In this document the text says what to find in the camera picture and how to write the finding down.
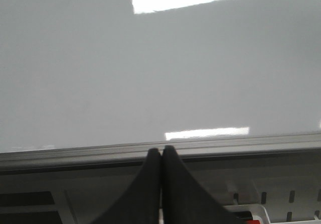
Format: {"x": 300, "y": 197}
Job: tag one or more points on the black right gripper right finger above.
{"x": 184, "y": 200}

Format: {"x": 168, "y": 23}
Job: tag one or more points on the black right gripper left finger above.
{"x": 140, "y": 201}

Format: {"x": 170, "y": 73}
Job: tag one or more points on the white plastic marker tray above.
{"x": 249, "y": 212}

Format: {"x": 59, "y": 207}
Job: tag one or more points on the white whiteboard with aluminium frame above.
{"x": 97, "y": 81}

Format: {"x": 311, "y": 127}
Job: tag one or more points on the grey slatted shelf unit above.
{"x": 29, "y": 207}

